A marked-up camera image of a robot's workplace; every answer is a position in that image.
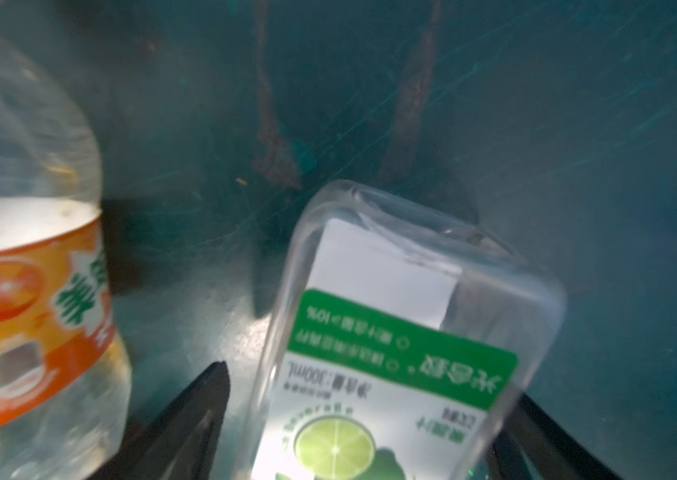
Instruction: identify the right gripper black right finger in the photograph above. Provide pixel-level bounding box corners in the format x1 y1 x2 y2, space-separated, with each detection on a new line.
485 394 620 480

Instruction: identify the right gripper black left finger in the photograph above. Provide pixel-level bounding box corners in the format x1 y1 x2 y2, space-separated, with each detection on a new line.
90 361 230 480

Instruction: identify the orange cap clear bottle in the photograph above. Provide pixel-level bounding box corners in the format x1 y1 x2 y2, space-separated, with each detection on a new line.
0 39 132 479

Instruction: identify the square bottle lime label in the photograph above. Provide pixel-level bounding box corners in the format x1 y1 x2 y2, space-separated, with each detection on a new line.
234 180 566 479

